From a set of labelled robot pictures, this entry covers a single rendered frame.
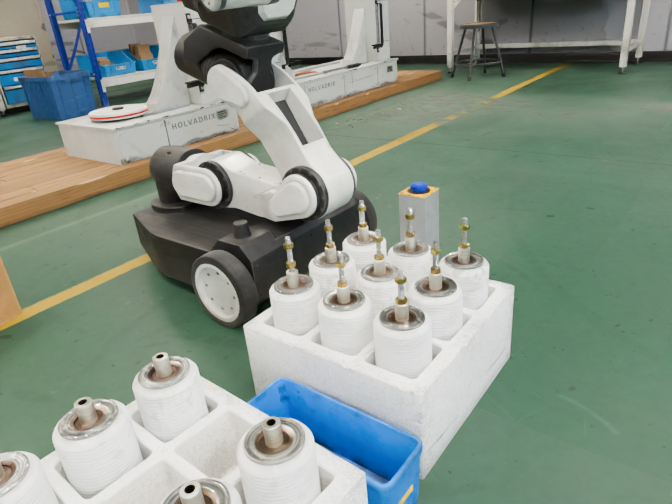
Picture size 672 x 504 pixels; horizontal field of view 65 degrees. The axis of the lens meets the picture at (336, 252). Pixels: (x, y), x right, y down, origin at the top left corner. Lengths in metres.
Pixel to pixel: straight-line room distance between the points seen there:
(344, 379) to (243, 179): 0.75
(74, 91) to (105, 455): 4.74
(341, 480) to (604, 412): 0.58
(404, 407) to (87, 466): 0.46
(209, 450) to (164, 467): 0.08
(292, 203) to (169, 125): 1.79
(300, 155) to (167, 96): 1.99
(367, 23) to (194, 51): 3.23
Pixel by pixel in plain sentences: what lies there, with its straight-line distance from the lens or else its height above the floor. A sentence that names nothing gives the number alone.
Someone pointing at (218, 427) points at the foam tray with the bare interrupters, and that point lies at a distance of 0.87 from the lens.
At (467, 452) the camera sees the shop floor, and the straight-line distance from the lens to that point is 1.01.
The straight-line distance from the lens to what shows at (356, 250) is 1.14.
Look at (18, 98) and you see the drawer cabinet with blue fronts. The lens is 6.29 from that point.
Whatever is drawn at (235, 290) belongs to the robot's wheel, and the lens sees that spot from 1.29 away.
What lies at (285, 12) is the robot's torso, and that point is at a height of 0.72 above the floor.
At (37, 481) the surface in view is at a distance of 0.78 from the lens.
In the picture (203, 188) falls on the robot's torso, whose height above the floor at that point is 0.28.
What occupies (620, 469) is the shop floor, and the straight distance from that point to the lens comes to 1.04.
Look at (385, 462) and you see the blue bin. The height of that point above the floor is 0.04.
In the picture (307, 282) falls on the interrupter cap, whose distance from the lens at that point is 1.01.
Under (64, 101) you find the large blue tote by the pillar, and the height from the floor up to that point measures 0.15.
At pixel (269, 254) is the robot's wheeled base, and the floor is 0.17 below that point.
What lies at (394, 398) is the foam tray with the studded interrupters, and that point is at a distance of 0.88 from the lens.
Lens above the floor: 0.73
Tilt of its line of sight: 25 degrees down
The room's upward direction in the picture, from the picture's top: 5 degrees counter-clockwise
